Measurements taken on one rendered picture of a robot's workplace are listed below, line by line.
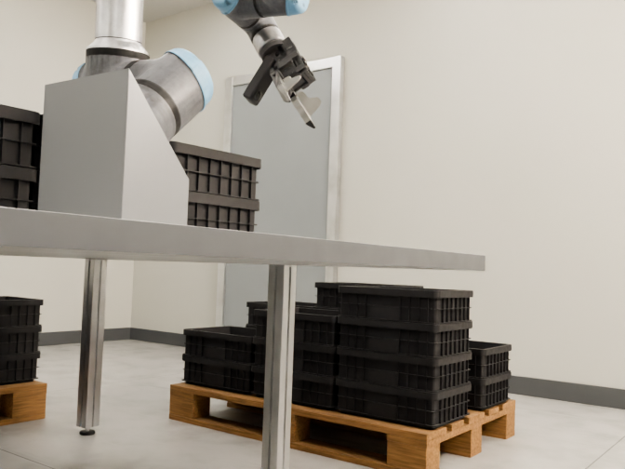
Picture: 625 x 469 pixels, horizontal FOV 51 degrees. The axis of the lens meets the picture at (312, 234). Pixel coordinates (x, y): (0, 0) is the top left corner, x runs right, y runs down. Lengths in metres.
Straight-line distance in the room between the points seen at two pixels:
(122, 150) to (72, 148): 0.11
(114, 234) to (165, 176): 0.26
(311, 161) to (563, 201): 1.74
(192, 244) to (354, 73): 3.77
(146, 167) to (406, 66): 3.48
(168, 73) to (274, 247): 0.37
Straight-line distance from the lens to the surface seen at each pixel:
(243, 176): 1.69
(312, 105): 1.61
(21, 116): 1.37
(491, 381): 2.65
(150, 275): 5.74
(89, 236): 0.79
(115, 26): 1.31
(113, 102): 1.03
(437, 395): 2.23
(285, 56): 1.61
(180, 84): 1.17
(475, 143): 4.05
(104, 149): 1.03
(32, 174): 1.36
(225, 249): 0.93
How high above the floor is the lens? 0.65
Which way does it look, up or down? 3 degrees up
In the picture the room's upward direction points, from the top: 2 degrees clockwise
